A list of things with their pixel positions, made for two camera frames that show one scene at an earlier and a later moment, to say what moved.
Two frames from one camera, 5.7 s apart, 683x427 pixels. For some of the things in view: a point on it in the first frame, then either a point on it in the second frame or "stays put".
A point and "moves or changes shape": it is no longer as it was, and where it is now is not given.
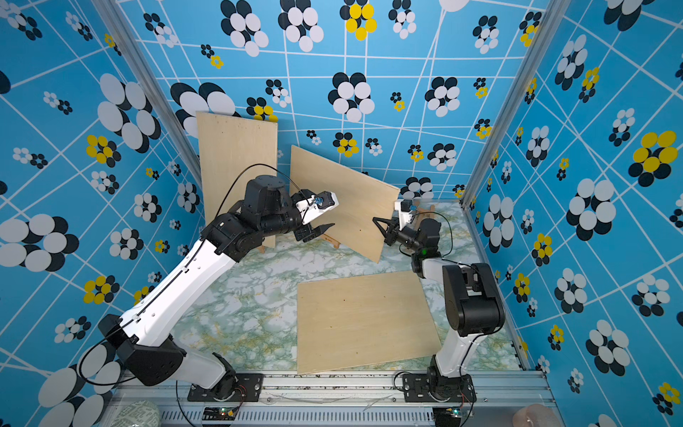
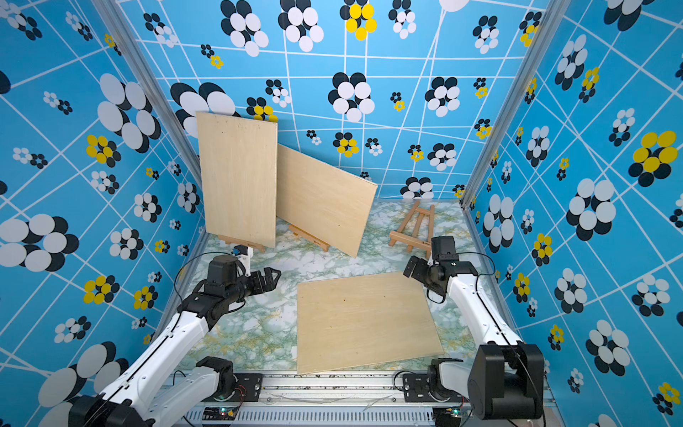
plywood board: (234, 149) stays put
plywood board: (361, 200) moves or changes shape
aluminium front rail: (333, 400) stays put
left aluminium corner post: (150, 90) stays put
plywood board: (356, 320) stays put
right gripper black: (391, 229) to (417, 273)
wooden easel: (336, 244) moves or changes shape
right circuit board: (447, 416) stays put
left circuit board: (220, 413) stays put
